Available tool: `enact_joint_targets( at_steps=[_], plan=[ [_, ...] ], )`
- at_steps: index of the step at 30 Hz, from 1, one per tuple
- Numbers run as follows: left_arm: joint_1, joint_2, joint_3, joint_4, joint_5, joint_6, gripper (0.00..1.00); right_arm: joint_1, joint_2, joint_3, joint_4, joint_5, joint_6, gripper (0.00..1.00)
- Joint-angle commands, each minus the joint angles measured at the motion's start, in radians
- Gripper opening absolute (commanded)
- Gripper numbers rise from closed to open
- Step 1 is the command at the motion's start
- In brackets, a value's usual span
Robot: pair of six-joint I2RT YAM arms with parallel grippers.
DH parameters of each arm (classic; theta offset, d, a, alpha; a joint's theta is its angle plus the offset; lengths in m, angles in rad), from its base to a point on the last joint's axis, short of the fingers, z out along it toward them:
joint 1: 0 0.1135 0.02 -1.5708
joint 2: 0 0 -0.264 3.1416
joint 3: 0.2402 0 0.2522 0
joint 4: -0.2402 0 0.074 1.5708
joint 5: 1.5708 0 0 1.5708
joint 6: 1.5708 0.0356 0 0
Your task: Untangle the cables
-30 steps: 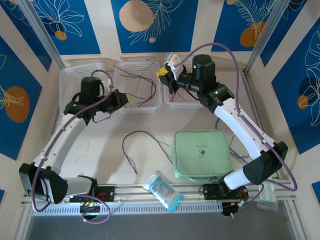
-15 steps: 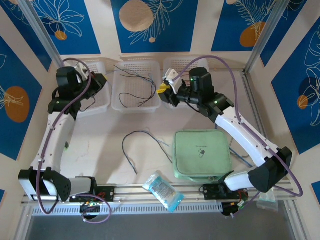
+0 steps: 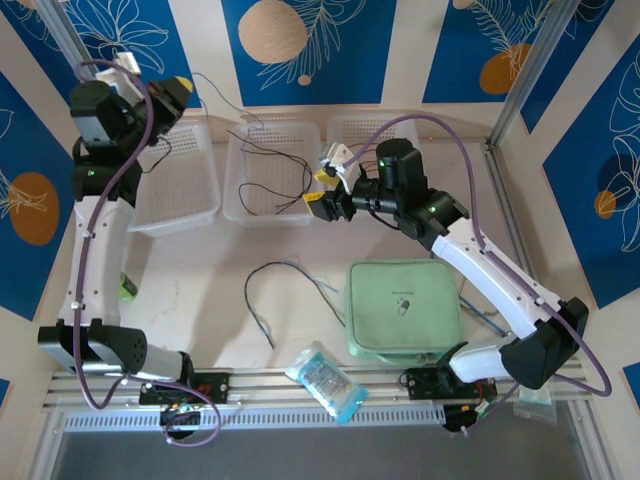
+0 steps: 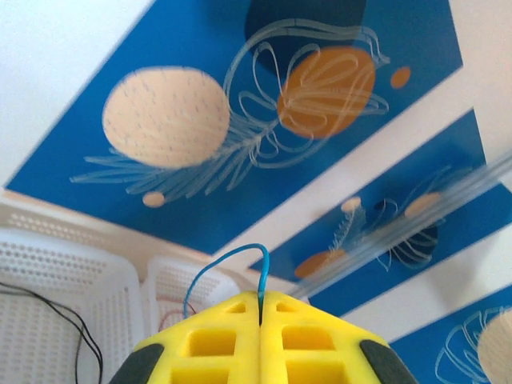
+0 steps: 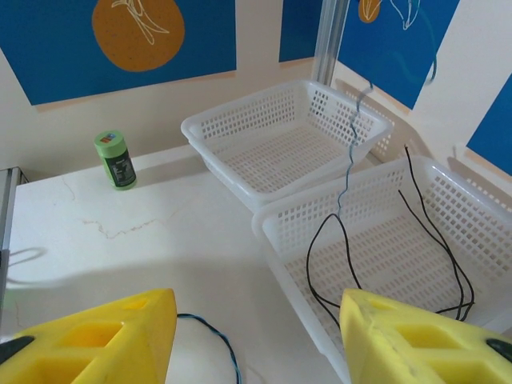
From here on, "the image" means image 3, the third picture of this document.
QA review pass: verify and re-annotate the white perforated plastic basket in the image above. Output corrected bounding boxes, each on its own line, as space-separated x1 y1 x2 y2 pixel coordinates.
324 113 425 221
127 117 221 237
222 121 324 229

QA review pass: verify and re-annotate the green zip pouch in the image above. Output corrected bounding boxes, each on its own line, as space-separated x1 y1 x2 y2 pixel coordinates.
347 258 465 369

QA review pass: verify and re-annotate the blue stethoscope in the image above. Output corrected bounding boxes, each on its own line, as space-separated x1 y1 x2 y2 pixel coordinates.
457 279 511 339

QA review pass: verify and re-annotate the small green bottle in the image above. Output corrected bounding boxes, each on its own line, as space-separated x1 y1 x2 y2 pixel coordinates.
118 271 139 302

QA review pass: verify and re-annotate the clear blue plastic packet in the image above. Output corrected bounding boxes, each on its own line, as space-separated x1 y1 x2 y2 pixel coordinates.
284 342 370 427

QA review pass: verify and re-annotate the small black controller board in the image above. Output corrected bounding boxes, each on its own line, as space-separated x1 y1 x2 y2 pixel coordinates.
159 397 207 429
443 402 494 437

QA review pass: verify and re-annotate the small clear zip bag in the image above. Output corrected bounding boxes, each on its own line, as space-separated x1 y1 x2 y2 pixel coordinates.
514 387 557 417

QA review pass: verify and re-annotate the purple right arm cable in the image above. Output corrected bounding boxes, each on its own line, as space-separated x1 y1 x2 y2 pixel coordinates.
344 113 614 436

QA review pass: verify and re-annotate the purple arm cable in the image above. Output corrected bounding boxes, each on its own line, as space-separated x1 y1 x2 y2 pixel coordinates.
344 113 614 436
72 59 222 447

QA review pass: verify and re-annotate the aluminium side rail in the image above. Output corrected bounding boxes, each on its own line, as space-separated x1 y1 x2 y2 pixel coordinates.
484 142 531 271

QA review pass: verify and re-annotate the aluminium frame post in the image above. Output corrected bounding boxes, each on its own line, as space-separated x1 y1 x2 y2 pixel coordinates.
492 0 579 146
34 0 101 76

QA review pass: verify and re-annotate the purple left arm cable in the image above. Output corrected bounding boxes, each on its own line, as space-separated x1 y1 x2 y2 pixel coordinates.
72 59 222 447

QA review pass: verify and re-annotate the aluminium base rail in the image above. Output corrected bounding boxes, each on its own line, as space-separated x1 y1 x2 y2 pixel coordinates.
42 367 586 409

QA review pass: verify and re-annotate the grey slotted cable duct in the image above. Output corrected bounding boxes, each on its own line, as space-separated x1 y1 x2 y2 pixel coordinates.
64 403 447 432

